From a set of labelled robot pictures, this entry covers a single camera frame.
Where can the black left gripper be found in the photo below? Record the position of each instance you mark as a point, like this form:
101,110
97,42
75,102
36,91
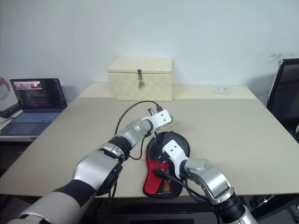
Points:
151,112

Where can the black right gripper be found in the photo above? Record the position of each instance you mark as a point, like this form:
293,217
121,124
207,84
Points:
164,159

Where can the green zipper pull tag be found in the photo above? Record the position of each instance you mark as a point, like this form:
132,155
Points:
172,119

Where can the black mesh paddle case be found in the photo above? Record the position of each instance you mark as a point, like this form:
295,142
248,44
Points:
149,178

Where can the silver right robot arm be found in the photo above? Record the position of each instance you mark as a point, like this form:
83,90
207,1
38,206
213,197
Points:
210,177

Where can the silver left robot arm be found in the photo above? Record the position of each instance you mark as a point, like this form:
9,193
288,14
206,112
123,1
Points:
98,163

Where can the cream woven storage box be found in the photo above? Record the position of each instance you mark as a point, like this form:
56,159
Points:
144,81

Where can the metal box latch with padlock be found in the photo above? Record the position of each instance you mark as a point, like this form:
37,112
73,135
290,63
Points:
140,80

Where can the dark panel below table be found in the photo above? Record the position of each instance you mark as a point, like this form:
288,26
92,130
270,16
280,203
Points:
163,219

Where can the small clear plastic box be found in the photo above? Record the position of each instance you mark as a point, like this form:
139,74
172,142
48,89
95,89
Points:
222,89

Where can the open laptop with blue keyboard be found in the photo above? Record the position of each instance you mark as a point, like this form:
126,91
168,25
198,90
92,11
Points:
37,105

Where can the black mesh office chair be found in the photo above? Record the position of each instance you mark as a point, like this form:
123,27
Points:
286,93

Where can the black device beside laptop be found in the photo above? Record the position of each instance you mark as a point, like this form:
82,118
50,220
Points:
10,110

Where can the white object with red stripe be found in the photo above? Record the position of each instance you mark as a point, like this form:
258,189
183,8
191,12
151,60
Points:
3,88

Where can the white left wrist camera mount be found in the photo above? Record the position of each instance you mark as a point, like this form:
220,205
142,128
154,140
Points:
158,119

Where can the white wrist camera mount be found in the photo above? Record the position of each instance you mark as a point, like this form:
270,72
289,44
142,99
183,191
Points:
158,119
175,151

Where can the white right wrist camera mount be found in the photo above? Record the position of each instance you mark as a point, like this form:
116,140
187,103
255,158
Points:
175,151

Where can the black table frame bar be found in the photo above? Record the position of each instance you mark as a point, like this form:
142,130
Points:
130,202

